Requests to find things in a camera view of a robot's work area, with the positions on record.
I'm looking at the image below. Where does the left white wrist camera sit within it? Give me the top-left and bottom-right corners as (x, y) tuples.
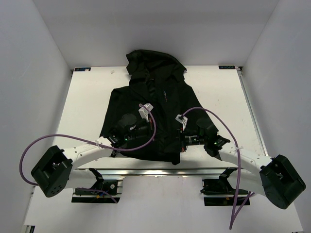
(138, 103), (154, 122)

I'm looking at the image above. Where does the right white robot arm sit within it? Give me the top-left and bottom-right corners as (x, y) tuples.
(175, 115), (306, 209)

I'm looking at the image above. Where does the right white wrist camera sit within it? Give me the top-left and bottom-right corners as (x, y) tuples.
(175, 114), (188, 131)

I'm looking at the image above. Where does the right blue table sticker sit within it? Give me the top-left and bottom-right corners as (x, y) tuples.
(218, 65), (236, 69)

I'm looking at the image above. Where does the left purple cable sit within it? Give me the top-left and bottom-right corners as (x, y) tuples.
(18, 103), (157, 203)

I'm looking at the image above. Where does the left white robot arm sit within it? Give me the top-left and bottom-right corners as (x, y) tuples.
(31, 113), (156, 198)

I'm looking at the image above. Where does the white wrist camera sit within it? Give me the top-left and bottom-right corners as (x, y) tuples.
(138, 103), (154, 122)
(175, 114), (188, 131)

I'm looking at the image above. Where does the blue table sticker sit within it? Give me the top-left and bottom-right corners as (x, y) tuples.
(218, 65), (236, 69)
(74, 67), (91, 72)

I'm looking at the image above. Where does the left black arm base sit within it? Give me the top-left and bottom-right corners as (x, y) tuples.
(71, 177), (122, 204)

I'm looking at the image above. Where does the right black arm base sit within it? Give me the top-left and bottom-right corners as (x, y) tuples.
(200, 179), (235, 206)

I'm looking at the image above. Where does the black jacket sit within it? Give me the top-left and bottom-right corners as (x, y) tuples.
(100, 50), (209, 165)

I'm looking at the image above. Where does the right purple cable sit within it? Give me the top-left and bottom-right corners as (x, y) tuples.
(178, 107), (255, 230)

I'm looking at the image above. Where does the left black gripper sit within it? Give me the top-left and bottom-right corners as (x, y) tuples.
(125, 117), (168, 142)

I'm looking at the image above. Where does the aluminium table frame rail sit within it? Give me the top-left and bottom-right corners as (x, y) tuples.
(70, 166), (276, 179)

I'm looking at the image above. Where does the purple cable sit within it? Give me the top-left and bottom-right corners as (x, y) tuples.
(18, 103), (157, 203)
(178, 107), (255, 230)

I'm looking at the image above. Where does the left blue table sticker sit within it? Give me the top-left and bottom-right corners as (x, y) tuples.
(74, 67), (91, 72)

